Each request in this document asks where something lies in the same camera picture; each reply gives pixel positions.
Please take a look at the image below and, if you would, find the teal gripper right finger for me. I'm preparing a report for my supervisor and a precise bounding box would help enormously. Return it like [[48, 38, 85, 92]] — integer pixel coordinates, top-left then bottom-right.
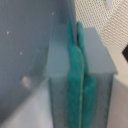
[[77, 22, 97, 128]]

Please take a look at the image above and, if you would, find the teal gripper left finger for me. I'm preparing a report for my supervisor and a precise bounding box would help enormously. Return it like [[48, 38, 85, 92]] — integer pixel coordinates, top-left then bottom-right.
[[67, 20, 83, 128]]

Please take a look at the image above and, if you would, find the grey frying pan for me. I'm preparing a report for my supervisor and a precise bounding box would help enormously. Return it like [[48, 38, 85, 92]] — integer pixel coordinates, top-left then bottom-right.
[[0, 0, 116, 128]]

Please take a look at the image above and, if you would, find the woven beige placemat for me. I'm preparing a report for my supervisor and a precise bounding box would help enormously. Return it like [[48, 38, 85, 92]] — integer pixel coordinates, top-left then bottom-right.
[[75, 0, 128, 49]]

